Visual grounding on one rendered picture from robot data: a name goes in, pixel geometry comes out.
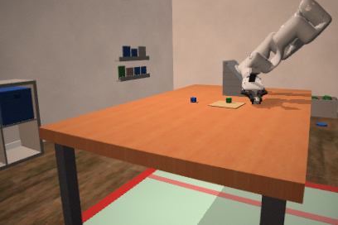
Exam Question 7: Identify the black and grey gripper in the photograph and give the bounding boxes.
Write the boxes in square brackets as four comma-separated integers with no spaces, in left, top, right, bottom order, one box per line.
[241,75,268,104]

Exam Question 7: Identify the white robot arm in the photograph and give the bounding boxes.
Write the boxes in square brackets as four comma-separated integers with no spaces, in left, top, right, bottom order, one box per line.
[235,0,332,82]

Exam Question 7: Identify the tan mat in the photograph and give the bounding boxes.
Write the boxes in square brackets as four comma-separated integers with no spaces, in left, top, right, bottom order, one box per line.
[208,101,245,109]

